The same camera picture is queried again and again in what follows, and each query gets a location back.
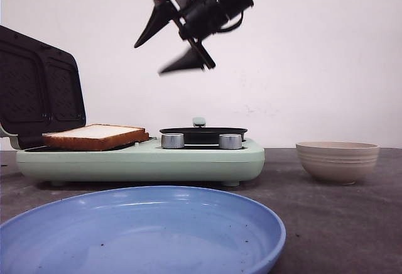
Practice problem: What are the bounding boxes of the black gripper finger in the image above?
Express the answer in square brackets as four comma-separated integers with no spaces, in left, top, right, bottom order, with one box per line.
[134,0,176,48]
[158,48,204,75]

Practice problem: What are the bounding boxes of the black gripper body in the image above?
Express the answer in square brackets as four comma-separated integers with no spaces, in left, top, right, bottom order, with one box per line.
[161,0,254,69]

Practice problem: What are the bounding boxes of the bread slice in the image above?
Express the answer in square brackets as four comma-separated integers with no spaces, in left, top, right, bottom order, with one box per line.
[134,131,149,143]
[42,124,146,151]

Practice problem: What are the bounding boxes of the breakfast maker hinged lid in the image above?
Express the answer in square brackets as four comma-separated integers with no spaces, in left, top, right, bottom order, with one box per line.
[1,26,86,150]

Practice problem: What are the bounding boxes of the beige ribbed bowl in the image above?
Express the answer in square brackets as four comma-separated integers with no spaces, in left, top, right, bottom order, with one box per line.
[296,141,380,185]

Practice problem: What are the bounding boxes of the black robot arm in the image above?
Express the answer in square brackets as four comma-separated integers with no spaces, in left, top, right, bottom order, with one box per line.
[134,0,254,74]

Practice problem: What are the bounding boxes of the mint green breakfast maker base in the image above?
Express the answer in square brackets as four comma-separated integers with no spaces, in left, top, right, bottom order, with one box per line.
[16,138,265,186]

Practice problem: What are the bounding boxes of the black round frying pan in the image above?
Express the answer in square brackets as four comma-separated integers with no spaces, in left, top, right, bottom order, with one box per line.
[160,117,247,145]

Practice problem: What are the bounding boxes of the left silver control knob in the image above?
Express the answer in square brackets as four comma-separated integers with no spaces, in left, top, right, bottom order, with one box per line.
[161,133,185,149]

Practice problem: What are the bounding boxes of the silver control knob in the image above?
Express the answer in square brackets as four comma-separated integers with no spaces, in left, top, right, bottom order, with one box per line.
[219,134,242,150]
[161,133,185,149]

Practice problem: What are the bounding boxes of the right silver control knob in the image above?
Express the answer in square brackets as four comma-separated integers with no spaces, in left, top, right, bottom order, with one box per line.
[219,134,242,150]

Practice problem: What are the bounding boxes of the blue round plate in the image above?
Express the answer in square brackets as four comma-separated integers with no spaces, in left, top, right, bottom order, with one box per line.
[1,186,286,273]

